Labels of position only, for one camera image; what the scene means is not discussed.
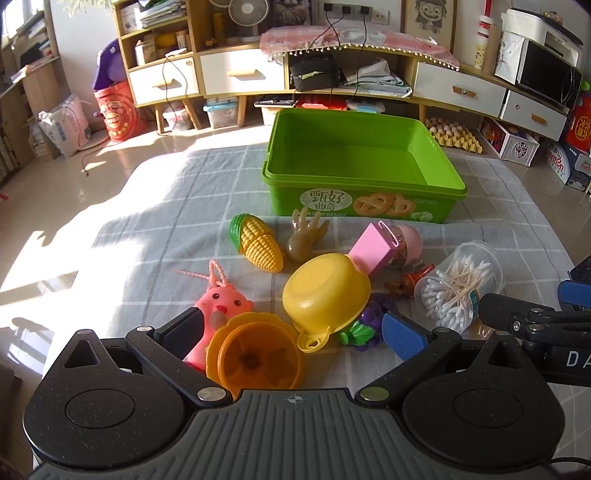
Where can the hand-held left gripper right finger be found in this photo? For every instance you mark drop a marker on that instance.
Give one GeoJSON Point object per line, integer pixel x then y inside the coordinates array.
{"type": "Point", "coordinates": [404, 337]}

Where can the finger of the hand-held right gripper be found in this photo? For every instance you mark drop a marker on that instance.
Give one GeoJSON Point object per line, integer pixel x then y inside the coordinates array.
{"type": "Point", "coordinates": [508, 314]}
{"type": "Point", "coordinates": [575, 293]}

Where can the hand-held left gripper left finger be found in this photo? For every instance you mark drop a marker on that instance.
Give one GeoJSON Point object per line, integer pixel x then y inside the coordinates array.
{"type": "Point", "coordinates": [180, 332]}

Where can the purple toy grapes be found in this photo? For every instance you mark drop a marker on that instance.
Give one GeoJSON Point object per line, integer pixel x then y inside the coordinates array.
{"type": "Point", "coordinates": [369, 314]}

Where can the pink pig handheld fan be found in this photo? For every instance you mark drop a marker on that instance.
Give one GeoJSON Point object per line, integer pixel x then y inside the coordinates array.
{"type": "Point", "coordinates": [224, 302]}

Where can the clear cotton swab jar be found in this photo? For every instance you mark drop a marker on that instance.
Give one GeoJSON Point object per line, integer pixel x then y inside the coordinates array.
{"type": "Point", "coordinates": [461, 286]}

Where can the yellow toy pot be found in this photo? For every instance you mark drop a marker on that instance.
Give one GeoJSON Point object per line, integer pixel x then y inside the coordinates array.
{"type": "Point", "coordinates": [323, 290]}

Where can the toy corn cob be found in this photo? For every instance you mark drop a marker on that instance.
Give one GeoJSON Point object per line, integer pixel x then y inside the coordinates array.
{"type": "Point", "coordinates": [261, 244]}

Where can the green plastic box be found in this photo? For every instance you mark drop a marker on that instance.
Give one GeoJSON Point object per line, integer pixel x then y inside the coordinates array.
{"type": "Point", "coordinates": [323, 198]}

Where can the small brown toy bottle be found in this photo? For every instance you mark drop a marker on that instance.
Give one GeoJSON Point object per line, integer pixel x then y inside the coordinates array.
{"type": "Point", "coordinates": [408, 281]}

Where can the orange toy pumpkin cup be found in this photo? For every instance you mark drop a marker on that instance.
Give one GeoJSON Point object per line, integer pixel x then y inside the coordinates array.
{"type": "Point", "coordinates": [258, 341]}

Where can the pink toy carton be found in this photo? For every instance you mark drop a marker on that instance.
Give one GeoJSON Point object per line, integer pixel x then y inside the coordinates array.
{"type": "Point", "coordinates": [371, 249]}

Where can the blue white carton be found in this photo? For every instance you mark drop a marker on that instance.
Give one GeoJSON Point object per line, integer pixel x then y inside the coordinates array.
{"type": "Point", "coordinates": [565, 166]}

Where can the grey checked cloth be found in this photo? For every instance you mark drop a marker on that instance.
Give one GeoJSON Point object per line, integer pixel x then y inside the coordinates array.
{"type": "Point", "coordinates": [184, 198]}

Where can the tan rubber toy hand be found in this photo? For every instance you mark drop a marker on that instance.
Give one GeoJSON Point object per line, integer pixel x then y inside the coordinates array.
{"type": "Point", "coordinates": [300, 244]}

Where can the red gift box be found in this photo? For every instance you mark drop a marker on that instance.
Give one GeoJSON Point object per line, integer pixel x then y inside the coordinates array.
{"type": "Point", "coordinates": [579, 131]}

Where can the white printed crate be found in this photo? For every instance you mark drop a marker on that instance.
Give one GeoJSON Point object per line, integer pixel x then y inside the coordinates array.
{"type": "Point", "coordinates": [512, 143]}

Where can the white cabinet drawer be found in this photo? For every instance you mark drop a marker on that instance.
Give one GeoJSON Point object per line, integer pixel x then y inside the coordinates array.
{"type": "Point", "coordinates": [457, 90]}
{"type": "Point", "coordinates": [240, 69]}
{"type": "Point", "coordinates": [531, 117]}
{"type": "Point", "coordinates": [152, 83]}

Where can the yellow egg tray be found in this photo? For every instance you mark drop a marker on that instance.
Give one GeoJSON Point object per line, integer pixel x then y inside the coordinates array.
{"type": "Point", "coordinates": [455, 134]}

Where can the black microwave oven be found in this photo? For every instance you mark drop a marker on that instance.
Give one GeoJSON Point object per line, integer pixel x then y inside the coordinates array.
{"type": "Point", "coordinates": [545, 76]}

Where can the clear storage box blue lid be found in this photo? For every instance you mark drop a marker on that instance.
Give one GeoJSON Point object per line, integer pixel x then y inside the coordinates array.
{"type": "Point", "coordinates": [221, 115]}

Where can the red paper bag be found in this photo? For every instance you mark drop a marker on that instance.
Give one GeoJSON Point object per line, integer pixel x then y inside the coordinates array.
{"type": "Point", "coordinates": [120, 115]}

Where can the white plastic bag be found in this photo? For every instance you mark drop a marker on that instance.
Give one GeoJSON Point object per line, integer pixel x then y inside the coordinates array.
{"type": "Point", "coordinates": [64, 124]}

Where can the red flat box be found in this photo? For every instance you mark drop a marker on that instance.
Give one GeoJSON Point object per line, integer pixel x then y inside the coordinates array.
{"type": "Point", "coordinates": [323, 102]}

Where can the pile of papers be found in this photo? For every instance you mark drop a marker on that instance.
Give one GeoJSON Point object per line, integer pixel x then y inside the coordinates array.
{"type": "Point", "coordinates": [374, 76]}

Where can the white printer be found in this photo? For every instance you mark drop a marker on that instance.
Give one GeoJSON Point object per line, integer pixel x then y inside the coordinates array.
{"type": "Point", "coordinates": [549, 27]}

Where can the purple plastic toy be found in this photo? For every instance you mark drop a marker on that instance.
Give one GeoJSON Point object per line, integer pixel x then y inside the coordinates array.
{"type": "Point", "coordinates": [108, 64]}

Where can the black bag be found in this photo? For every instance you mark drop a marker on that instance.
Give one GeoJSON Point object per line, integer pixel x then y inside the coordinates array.
{"type": "Point", "coordinates": [314, 74]}

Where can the pink tasselled cloth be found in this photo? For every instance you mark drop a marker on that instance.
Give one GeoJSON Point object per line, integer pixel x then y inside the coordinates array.
{"type": "Point", "coordinates": [401, 44]}

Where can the wooden cabinet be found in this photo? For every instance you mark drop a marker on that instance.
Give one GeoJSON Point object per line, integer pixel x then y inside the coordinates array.
{"type": "Point", "coordinates": [277, 50]}

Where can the framed cartoon picture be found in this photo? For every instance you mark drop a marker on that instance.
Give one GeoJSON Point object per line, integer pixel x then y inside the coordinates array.
{"type": "Point", "coordinates": [429, 21]}

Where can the white desk fan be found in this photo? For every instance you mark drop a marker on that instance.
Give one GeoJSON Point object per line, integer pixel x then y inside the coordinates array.
{"type": "Point", "coordinates": [248, 14]}

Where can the framed cat picture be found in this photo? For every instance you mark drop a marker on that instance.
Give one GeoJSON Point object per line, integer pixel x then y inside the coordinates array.
{"type": "Point", "coordinates": [291, 11]}

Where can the wall socket strip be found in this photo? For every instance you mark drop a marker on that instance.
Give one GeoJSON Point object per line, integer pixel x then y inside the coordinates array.
{"type": "Point", "coordinates": [355, 10]}

